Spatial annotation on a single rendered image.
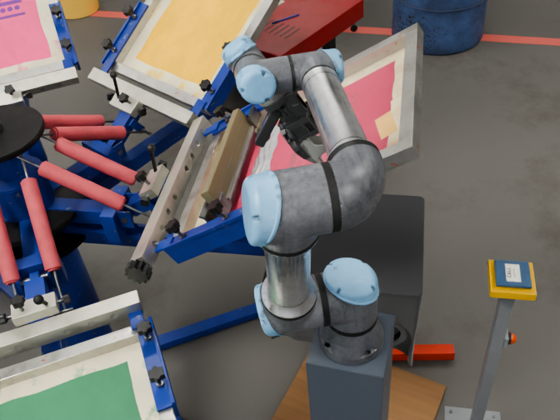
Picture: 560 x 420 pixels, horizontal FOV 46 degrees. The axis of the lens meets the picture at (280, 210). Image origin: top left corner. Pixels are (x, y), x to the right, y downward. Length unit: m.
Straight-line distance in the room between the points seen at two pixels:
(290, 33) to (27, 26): 1.11
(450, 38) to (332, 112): 3.74
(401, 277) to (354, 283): 0.66
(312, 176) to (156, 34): 1.86
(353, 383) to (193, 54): 1.53
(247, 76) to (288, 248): 0.40
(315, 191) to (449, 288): 2.31
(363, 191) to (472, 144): 3.11
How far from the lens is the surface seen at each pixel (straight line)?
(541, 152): 4.15
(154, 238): 1.95
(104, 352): 1.98
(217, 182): 1.88
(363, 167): 1.05
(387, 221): 2.21
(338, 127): 1.16
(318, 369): 1.56
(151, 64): 2.74
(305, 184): 1.02
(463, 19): 4.87
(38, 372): 1.99
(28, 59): 2.99
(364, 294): 1.39
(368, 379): 1.55
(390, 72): 1.94
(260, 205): 1.00
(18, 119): 2.30
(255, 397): 2.92
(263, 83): 1.32
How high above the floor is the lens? 2.49
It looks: 43 degrees down
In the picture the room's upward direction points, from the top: 6 degrees counter-clockwise
